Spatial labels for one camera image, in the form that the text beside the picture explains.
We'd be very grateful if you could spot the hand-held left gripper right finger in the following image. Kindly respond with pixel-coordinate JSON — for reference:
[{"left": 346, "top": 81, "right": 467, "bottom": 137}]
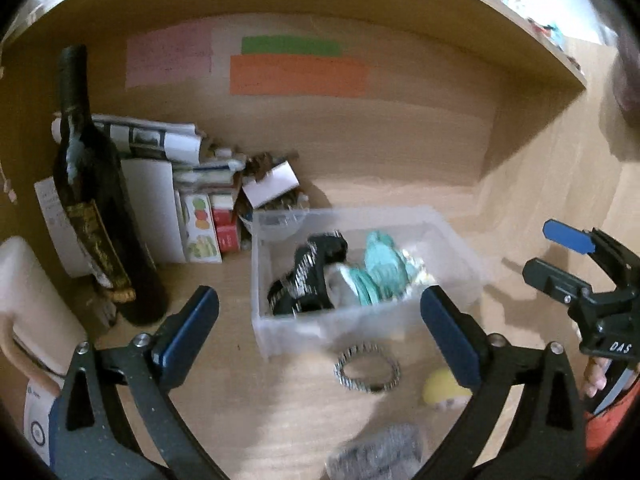
[{"left": 415, "top": 285, "right": 588, "bottom": 480}]

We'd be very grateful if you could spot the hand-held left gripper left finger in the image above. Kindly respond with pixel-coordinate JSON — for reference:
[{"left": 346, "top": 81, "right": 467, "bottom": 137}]
[{"left": 48, "top": 286, "right": 231, "bottom": 480}]

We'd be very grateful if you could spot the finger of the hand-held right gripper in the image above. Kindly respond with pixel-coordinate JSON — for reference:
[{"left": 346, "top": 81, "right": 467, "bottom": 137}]
[
  {"left": 543, "top": 218, "right": 640, "bottom": 289},
  {"left": 522, "top": 258, "right": 594, "bottom": 307}
]

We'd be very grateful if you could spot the clear plastic bin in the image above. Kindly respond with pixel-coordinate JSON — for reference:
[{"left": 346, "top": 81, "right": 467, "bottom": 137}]
[{"left": 250, "top": 205, "right": 485, "bottom": 361}]

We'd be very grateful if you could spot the black white checkered scrunchie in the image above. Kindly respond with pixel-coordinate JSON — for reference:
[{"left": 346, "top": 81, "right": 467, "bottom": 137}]
[{"left": 334, "top": 342, "right": 402, "bottom": 394}]

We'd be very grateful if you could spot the person's right forearm orange sleeve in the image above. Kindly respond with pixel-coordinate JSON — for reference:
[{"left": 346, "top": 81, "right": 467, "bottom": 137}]
[{"left": 585, "top": 367, "right": 640, "bottom": 463}]

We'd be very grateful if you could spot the yellow soft sponge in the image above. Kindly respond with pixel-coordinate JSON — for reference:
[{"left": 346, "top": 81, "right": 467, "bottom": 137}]
[{"left": 422, "top": 367, "right": 473, "bottom": 411}]

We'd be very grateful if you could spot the teal soft cloth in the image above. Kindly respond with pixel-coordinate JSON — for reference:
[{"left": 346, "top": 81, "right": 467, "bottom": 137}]
[{"left": 345, "top": 230, "right": 426, "bottom": 307}]

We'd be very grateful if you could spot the person's right hand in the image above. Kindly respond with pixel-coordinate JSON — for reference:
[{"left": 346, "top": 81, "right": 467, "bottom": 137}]
[{"left": 581, "top": 356, "right": 609, "bottom": 401}]

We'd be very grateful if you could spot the fruit sticker card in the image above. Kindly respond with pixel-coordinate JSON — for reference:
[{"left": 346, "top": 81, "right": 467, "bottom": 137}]
[{"left": 181, "top": 192, "right": 223, "bottom": 264}]

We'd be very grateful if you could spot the grey knitted cloth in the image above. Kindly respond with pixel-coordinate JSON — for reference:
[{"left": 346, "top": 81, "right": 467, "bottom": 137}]
[{"left": 325, "top": 424, "right": 429, "bottom": 480}]

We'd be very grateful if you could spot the white flat box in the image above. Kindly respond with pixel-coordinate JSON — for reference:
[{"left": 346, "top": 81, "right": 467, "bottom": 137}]
[{"left": 119, "top": 157, "right": 187, "bottom": 265}]

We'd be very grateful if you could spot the black striped scrunchie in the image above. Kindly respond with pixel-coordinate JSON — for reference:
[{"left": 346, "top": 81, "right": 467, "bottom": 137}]
[{"left": 266, "top": 230, "right": 349, "bottom": 317}]

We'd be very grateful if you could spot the white plastic appliance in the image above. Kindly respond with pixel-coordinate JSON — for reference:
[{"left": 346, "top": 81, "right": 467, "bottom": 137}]
[{"left": 0, "top": 236, "right": 89, "bottom": 396}]

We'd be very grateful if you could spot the dark wine bottle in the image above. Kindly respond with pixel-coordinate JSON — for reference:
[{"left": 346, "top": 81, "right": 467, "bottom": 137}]
[{"left": 51, "top": 45, "right": 170, "bottom": 327}]

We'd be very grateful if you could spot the white label blue circle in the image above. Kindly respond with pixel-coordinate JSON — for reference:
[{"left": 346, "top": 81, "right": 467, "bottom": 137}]
[{"left": 22, "top": 385, "right": 66, "bottom": 462}]

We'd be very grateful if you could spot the white folded card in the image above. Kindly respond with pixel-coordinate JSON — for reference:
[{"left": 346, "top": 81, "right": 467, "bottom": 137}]
[{"left": 241, "top": 160, "right": 301, "bottom": 209}]

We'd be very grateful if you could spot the stack of printed papers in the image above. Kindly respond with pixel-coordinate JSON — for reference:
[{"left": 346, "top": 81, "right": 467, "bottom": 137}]
[{"left": 52, "top": 114, "right": 208, "bottom": 171}]

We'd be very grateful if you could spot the wooden shelf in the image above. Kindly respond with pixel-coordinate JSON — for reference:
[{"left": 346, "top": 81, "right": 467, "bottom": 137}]
[{"left": 0, "top": 0, "right": 589, "bottom": 186}]

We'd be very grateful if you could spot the pink paper note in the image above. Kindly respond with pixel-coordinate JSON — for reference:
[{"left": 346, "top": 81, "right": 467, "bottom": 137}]
[{"left": 125, "top": 24, "right": 214, "bottom": 87}]

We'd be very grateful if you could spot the green paper strip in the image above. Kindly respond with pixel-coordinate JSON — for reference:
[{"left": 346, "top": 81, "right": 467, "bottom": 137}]
[{"left": 241, "top": 35, "right": 344, "bottom": 59}]

